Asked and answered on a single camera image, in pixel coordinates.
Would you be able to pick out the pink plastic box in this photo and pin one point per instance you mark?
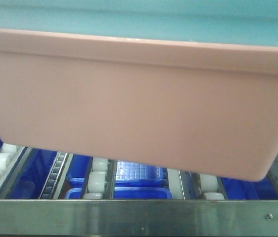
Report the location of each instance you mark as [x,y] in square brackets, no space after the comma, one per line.
[200,107]

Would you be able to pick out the light blue plastic box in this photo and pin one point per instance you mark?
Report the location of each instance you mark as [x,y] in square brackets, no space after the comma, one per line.
[252,22]

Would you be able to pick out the blue grid-bottom bin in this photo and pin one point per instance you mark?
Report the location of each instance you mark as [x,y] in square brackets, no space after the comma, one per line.
[128,174]

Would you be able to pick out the blue bin lower front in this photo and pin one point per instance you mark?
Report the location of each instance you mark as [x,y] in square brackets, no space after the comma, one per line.
[128,193]

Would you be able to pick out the steel roller flow rack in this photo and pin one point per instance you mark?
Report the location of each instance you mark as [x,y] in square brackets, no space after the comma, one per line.
[32,204]

